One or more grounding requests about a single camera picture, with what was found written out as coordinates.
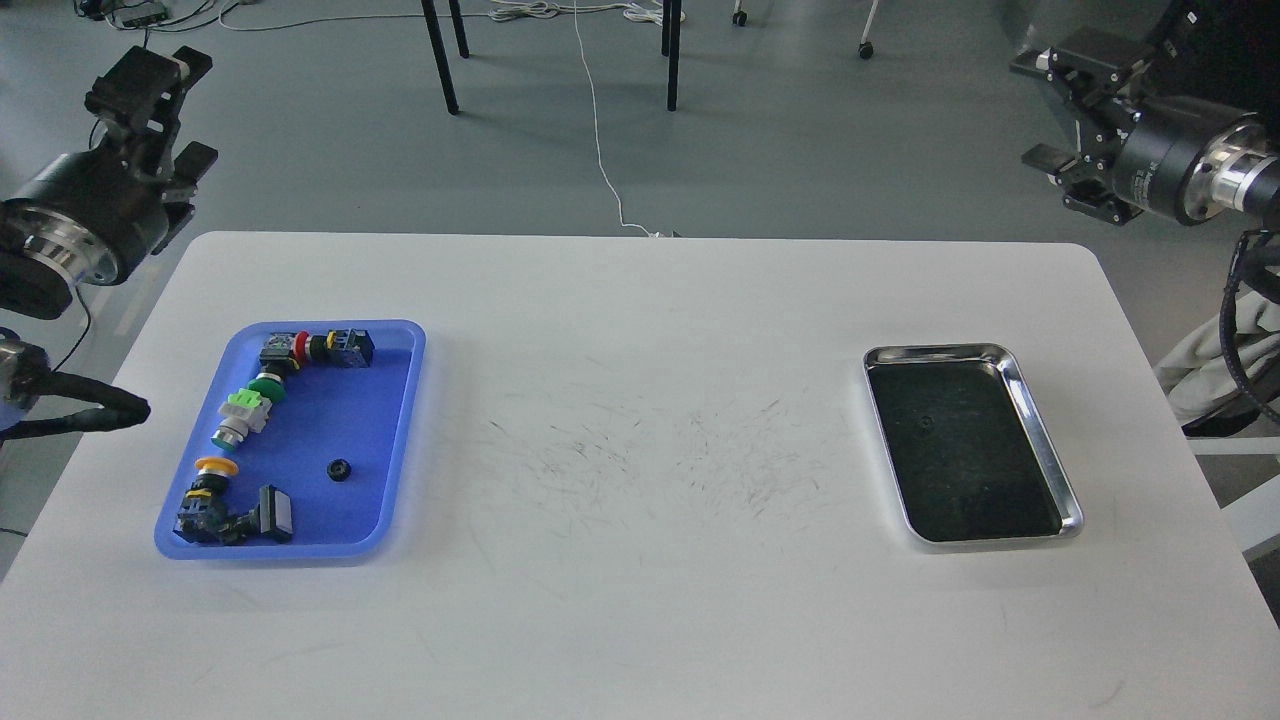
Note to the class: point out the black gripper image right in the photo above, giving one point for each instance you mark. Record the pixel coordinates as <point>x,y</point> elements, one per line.
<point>1184,158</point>

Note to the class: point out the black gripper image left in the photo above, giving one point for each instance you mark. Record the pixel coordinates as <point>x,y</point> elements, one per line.
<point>94,216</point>

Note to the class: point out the blue plastic tray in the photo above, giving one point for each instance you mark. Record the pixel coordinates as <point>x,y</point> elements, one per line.
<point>362,415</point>

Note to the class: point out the silver metal tray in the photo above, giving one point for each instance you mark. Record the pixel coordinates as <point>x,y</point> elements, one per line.
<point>988,476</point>

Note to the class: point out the black power strip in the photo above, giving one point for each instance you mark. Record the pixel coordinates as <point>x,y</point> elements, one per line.
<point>139,14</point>

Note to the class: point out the black table leg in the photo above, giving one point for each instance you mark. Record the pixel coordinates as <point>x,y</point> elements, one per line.
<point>670,47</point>
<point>459,28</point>
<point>443,71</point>

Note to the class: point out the black table leg rear left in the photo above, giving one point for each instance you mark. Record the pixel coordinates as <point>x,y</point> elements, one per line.
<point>459,28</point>

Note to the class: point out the black table leg right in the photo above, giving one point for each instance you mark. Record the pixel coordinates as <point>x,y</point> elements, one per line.
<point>670,47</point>

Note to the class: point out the red push button switch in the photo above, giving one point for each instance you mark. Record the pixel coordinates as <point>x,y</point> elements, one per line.
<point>289,352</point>

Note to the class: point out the green push button switch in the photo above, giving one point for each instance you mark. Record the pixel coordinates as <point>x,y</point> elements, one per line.
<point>247,411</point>

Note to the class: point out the yellow push button switch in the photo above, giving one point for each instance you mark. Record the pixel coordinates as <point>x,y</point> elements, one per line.
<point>203,515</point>

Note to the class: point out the black square button switch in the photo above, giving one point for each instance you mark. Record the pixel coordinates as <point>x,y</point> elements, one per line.
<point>270,518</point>

